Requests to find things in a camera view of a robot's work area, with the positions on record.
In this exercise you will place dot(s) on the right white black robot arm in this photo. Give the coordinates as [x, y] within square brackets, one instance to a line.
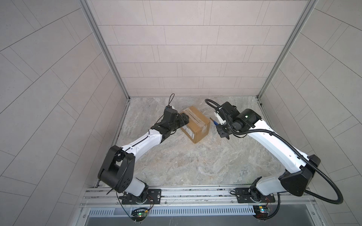
[297, 174]

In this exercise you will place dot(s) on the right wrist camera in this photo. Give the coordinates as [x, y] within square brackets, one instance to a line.
[220, 120]

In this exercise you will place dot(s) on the aluminium front rail frame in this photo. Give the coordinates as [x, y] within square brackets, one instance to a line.
[192, 201]

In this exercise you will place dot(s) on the right aluminium corner post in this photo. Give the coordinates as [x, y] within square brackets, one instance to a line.
[290, 41]

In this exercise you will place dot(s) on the left aluminium corner post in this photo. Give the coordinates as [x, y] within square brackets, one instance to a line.
[100, 40]

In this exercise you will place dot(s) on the right green circuit board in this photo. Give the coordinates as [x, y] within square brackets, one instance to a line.
[261, 211]

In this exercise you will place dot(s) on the left green circuit board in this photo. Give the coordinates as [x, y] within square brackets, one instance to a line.
[139, 214]

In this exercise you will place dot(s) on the green circuit board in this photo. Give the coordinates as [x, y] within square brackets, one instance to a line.
[139, 214]
[261, 211]

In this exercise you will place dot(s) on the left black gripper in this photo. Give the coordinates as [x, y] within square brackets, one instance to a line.
[185, 121]

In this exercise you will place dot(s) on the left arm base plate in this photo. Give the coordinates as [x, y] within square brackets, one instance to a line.
[152, 196]

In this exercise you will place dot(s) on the aluminium corner post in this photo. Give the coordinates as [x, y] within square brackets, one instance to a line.
[290, 41]
[100, 40]

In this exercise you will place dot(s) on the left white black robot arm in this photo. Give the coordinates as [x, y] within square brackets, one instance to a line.
[118, 166]

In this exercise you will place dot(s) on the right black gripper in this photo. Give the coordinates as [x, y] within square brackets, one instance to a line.
[218, 130]

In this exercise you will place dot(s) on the brown taped cardboard box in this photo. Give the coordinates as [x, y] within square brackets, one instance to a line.
[198, 126]

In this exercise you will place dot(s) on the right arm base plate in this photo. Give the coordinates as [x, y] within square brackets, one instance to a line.
[246, 195]

